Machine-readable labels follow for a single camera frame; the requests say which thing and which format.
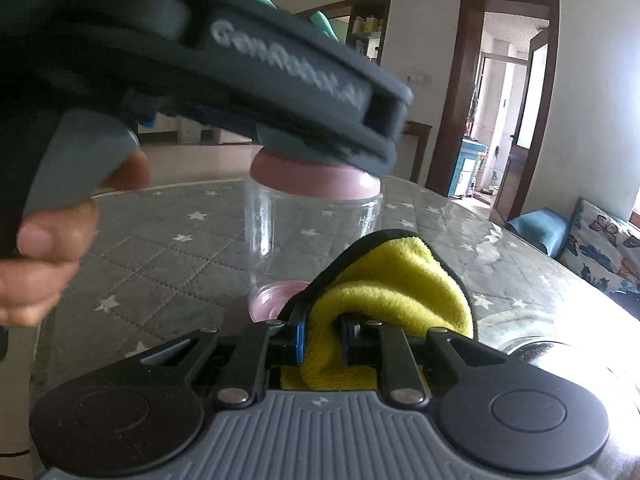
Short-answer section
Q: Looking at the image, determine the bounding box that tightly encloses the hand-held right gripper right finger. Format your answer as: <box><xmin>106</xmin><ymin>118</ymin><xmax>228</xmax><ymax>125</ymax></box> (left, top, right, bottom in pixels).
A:
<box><xmin>339</xmin><ymin>314</ymin><xmax>506</xmax><ymax>406</ymax></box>

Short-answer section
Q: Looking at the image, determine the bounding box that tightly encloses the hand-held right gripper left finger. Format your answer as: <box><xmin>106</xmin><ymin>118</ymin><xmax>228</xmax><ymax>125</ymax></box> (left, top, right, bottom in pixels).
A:
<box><xmin>142</xmin><ymin>316</ymin><xmax>307</xmax><ymax>407</ymax></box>

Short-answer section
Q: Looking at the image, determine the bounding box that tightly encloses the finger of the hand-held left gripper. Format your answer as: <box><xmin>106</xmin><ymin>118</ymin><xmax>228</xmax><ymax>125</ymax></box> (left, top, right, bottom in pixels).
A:
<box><xmin>154</xmin><ymin>104</ymin><xmax>397</xmax><ymax>179</ymax></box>

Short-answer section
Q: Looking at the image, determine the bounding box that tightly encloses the clear bottle with pink lid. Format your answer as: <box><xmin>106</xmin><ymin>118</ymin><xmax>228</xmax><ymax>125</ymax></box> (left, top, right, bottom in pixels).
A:
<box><xmin>240</xmin><ymin>0</ymin><xmax>386</xmax><ymax>326</ymax></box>

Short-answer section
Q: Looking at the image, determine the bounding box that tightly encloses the yellow cleaning cloth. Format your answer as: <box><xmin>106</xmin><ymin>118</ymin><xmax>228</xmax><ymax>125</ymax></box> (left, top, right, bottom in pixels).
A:
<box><xmin>277</xmin><ymin>229</ymin><xmax>481</xmax><ymax>391</ymax></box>

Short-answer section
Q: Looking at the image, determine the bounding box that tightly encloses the person's left hand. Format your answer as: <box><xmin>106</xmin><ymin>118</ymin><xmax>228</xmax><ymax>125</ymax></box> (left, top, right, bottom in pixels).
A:
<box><xmin>0</xmin><ymin>151</ymin><xmax>152</xmax><ymax>329</ymax></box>

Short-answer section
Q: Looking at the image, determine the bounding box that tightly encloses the dark wooden side table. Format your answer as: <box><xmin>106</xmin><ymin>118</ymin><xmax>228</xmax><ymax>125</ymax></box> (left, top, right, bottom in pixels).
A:
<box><xmin>402</xmin><ymin>121</ymin><xmax>433</xmax><ymax>183</ymax></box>

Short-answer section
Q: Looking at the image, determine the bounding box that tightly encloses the wooden partition shelf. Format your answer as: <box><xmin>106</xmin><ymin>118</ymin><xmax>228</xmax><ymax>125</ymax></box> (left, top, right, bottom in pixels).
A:
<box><xmin>350</xmin><ymin>0</ymin><xmax>393</xmax><ymax>63</ymax></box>

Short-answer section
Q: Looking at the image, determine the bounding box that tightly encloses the blue cabinet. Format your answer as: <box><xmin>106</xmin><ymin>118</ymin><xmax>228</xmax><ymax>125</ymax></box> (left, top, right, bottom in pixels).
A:
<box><xmin>448</xmin><ymin>139</ymin><xmax>488</xmax><ymax>198</ymax></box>

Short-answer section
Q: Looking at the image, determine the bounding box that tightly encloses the grey quilted star table cover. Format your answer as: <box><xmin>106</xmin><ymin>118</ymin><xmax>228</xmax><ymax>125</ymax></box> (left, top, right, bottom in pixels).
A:
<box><xmin>30</xmin><ymin>175</ymin><xmax>640</xmax><ymax>411</ymax></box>

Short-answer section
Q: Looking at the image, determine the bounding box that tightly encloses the black round induction cooktop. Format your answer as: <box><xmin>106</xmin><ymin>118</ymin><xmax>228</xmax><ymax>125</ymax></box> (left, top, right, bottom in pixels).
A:
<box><xmin>495</xmin><ymin>327</ymin><xmax>640</xmax><ymax>411</ymax></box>

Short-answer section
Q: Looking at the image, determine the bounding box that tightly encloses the blue sofa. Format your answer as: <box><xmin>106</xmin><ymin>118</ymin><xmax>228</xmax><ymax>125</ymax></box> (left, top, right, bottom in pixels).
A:
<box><xmin>505</xmin><ymin>206</ymin><xmax>640</xmax><ymax>321</ymax></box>

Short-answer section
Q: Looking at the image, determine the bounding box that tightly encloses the butterfly print cushion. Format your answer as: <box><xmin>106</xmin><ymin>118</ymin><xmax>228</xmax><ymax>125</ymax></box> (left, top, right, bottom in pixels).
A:
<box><xmin>557</xmin><ymin>196</ymin><xmax>640</xmax><ymax>306</ymax></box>

